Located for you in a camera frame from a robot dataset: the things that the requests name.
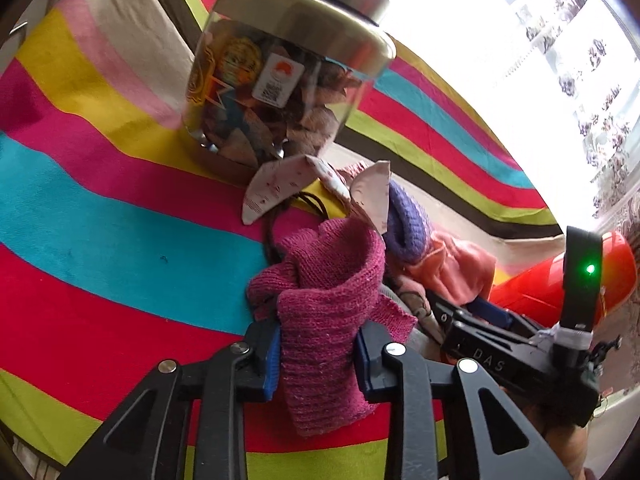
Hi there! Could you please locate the magenta knit cloth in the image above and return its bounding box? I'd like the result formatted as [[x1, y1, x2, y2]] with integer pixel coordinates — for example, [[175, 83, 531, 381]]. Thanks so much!
[[247, 217, 418, 438]]

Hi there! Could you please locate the clear jar with metal lid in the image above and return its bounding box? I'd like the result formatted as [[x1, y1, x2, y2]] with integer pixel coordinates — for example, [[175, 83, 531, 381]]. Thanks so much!
[[181, 0, 397, 173]]

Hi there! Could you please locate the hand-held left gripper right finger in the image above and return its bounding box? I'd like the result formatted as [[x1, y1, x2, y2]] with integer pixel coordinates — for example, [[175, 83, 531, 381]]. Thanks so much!
[[355, 322, 574, 480]]

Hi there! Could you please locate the purple knitted sock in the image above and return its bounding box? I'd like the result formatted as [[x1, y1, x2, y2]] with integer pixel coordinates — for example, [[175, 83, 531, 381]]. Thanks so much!
[[387, 180, 434, 264]]

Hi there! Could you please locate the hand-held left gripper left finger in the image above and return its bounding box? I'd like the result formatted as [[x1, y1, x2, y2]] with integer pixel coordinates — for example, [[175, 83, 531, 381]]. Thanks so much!
[[60, 319, 282, 480]]

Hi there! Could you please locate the person's right hand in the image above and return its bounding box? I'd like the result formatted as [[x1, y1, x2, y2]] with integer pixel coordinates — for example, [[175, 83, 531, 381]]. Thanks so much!
[[525, 405, 592, 480]]

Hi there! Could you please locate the window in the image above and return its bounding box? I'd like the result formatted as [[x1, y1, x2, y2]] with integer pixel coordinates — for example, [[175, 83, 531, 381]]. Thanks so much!
[[320, 0, 640, 241]]

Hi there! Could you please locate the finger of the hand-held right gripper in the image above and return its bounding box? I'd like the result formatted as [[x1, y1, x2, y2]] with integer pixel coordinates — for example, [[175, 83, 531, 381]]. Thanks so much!
[[469, 296, 543, 337], [425, 290, 473, 333]]

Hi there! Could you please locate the red thermos bottle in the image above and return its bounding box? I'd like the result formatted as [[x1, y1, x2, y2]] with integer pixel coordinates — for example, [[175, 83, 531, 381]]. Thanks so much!
[[489, 230, 639, 330]]

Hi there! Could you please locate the salmon pink fleece cloth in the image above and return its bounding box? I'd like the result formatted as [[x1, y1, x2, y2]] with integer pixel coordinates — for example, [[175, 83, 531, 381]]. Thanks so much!
[[402, 230, 497, 313]]

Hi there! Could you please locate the colourful striped blanket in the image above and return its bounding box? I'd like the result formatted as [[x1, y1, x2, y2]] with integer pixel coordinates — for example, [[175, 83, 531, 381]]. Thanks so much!
[[0, 0, 566, 480]]

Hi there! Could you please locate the white speckled cloth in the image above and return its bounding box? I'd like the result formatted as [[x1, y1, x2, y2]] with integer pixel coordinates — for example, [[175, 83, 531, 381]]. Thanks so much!
[[241, 154, 392, 236]]

